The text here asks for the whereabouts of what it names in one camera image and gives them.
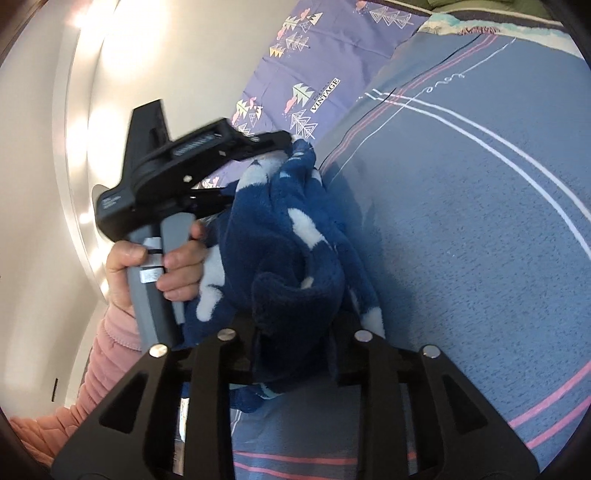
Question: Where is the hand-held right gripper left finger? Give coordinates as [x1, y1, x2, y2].
[50, 324, 259, 480]

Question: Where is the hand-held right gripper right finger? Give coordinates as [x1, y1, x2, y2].
[329, 318, 540, 480]

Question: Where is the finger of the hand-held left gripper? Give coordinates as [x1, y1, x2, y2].
[184, 187, 239, 207]
[232, 130, 295, 161]

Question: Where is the blue cloud printed fleece garment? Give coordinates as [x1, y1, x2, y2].
[182, 140, 387, 414]

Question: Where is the person's left forearm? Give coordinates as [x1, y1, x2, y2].
[76, 302, 154, 417]

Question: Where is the person's left hand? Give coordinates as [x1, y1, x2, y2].
[105, 224, 208, 320]

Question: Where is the purple tree-print pillow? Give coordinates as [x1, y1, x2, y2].
[194, 0, 433, 195]

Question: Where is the blue-grey striped duvet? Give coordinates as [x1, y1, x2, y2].
[230, 21, 591, 480]

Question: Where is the person's pink quilted clothing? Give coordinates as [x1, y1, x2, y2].
[8, 405, 83, 468]

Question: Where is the large green pillow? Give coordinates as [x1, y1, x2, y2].
[411, 0, 555, 22]

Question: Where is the teal printed bed sheet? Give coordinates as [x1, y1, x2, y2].
[418, 10, 591, 66]

